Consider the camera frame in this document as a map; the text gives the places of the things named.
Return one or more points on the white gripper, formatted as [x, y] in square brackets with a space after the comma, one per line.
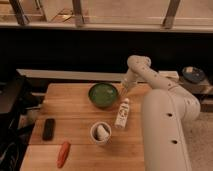
[128, 83]

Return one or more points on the green ceramic bowl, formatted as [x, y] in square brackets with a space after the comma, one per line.
[103, 95]

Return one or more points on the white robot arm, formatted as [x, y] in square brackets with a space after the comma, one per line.
[163, 110]

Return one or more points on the white labelled bottle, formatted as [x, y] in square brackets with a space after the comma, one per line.
[122, 114]

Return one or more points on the white cup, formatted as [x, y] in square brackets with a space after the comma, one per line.
[93, 133]

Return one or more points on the dark blue plate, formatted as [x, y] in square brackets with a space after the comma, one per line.
[193, 74]

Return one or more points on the white object inside cup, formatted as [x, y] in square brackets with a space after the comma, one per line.
[102, 133]

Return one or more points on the orange carrot toy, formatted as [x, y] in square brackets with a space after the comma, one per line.
[63, 153]

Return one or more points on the black remote control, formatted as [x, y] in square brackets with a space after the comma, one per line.
[48, 131]

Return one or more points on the black chair at left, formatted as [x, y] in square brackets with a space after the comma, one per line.
[15, 98]

